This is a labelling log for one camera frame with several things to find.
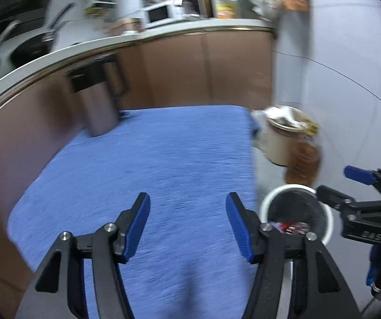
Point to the cooking oil bottle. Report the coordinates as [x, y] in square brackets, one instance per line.
[305, 166]

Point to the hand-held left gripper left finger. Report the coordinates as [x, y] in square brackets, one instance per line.
[137, 226]

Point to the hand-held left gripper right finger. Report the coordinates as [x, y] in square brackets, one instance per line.
[240, 229]

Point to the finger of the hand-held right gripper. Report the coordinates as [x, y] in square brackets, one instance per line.
[333, 199]
[358, 174]

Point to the white waste bin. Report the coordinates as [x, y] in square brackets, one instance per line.
[326, 226]

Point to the blue towel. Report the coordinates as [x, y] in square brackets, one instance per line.
[177, 172]

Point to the cream ceramic pot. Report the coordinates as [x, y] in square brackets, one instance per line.
[282, 143]

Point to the clear plastic bag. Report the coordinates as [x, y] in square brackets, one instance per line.
[259, 129]

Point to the black frying pan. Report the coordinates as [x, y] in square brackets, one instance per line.
[34, 48]

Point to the yellow detergent bottle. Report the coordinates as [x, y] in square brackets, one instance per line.
[227, 8]

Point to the white microwave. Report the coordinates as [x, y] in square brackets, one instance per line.
[160, 15]

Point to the steel faucet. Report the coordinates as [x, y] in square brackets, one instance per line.
[200, 3]

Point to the red snack packet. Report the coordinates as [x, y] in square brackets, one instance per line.
[290, 228]

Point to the brown rice cooker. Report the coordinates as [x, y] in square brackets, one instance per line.
[127, 26]

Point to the electric kettle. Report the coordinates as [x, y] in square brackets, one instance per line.
[97, 103]

